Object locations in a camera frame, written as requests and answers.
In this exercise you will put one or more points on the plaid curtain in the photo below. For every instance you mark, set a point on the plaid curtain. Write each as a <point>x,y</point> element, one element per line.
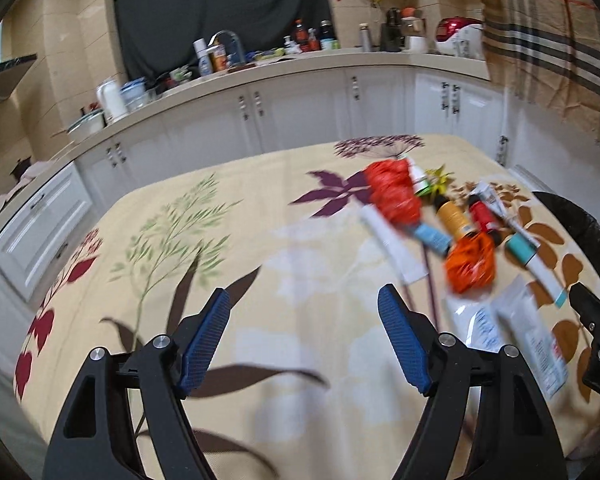
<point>550,45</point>

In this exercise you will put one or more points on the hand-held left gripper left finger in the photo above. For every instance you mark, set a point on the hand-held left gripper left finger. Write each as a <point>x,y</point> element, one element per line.
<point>205,345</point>

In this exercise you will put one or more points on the orange bottle black cap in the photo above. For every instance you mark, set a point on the orange bottle black cap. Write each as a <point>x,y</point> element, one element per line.
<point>452,217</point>

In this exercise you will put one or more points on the white spray bottle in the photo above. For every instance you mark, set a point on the white spray bottle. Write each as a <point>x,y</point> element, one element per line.
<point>203,60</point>

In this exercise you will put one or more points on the red wrapper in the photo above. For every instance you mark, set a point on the red wrapper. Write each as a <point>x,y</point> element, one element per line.
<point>392,190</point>

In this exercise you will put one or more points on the white green tube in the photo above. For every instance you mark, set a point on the white green tube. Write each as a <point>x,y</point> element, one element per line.
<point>418,177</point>

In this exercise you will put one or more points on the beige kitchen countertop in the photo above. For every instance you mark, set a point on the beige kitchen countertop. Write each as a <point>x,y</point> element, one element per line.
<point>330,60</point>

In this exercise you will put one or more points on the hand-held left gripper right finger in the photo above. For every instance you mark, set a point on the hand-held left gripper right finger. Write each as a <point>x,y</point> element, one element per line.
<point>402,340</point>

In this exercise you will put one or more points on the steel pot orange lid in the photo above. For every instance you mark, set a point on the steel pot orange lid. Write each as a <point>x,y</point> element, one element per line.
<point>412,21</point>

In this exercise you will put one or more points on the dark sauce bottle black cap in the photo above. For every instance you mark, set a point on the dark sauce bottle black cap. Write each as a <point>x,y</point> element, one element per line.
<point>327,35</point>

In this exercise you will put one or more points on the white kitchen cabinets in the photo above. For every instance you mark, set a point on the white kitchen cabinets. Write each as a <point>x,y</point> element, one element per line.
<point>300,110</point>

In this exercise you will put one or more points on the short white tube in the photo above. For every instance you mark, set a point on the short white tube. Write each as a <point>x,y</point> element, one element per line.
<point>495,200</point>

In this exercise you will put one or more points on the yellow green wrapper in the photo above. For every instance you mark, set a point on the yellow green wrapper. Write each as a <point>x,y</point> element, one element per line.
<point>439,180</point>

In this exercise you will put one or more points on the red white rice cooker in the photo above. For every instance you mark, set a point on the red white rice cooker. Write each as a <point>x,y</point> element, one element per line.
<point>460,35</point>

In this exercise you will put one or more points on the black tall appliance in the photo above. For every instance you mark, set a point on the black tall appliance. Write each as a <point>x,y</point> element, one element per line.
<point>391,30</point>

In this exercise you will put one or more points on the dark sauce bottle red cap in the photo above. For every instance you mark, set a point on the dark sauce bottle red cap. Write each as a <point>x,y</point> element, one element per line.
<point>299,35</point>

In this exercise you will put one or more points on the long white tube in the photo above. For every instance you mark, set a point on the long white tube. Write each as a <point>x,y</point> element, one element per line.
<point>392,245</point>

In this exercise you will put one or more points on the white bowl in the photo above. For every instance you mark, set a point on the white bowl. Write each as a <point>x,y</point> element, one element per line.
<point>87,127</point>

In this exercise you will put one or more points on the white cup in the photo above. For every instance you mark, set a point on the white cup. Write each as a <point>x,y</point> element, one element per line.
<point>415,44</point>

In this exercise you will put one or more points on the large white plastic packet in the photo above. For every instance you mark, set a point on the large white plastic packet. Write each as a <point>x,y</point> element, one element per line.
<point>530,335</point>

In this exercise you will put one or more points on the steel thermos bottle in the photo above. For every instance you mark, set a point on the steel thermos bottle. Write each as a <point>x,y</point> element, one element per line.
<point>364,37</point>

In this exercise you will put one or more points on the black cloth curtain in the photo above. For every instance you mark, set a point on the black cloth curtain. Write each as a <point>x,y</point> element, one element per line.
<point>220,5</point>

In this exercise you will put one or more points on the clear plastic container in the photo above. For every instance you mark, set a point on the clear plastic container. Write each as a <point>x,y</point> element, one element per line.
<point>134,95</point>

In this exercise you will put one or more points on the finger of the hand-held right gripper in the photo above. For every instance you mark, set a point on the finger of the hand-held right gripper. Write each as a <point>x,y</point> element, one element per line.
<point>592,310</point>

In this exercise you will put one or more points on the red tube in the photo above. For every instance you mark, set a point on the red tube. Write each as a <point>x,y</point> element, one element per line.
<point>482,217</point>

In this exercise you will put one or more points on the small white plastic packet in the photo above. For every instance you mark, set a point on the small white plastic packet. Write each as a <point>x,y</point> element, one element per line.
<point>472,322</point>

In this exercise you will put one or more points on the blue tube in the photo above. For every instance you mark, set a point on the blue tube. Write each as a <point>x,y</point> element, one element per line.
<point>430,237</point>

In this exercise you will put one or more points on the chrome faucet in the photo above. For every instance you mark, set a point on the chrome faucet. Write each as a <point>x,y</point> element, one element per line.
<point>230,40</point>

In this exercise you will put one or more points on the orange label bottle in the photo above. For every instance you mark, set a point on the orange label bottle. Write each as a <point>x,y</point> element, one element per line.
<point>220,59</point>

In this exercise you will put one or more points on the teal white tube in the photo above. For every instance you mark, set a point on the teal white tube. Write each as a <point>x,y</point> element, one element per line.
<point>527,255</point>

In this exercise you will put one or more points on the white kettle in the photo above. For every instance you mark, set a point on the white kettle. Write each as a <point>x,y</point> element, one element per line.
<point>111,100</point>

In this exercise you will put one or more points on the black range hood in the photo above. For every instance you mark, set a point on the black range hood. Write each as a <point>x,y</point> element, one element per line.
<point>5,77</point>

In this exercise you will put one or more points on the orange wrapper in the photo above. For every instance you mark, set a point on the orange wrapper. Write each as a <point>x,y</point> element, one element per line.
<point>470,262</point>

